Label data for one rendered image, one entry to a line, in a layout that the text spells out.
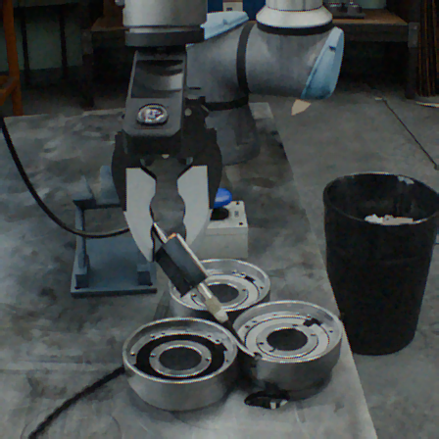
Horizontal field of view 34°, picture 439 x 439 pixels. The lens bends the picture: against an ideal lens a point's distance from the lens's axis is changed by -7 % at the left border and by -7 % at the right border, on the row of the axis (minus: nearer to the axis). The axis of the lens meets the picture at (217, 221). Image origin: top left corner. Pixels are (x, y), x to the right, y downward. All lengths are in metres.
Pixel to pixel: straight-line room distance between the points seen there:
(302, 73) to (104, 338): 0.52
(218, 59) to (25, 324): 0.52
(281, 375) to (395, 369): 1.39
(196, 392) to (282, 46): 0.59
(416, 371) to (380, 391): 0.14
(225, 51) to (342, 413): 0.63
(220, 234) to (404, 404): 1.15
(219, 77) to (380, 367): 1.14
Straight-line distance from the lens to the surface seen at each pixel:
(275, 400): 0.69
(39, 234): 1.01
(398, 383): 2.01
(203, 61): 1.14
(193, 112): 0.65
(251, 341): 0.72
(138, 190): 0.67
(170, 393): 0.66
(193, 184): 0.67
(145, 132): 0.57
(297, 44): 1.09
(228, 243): 0.90
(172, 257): 0.67
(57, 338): 0.79
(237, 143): 1.18
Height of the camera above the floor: 1.24
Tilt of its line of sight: 26 degrees down
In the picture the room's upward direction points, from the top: 1 degrees counter-clockwise
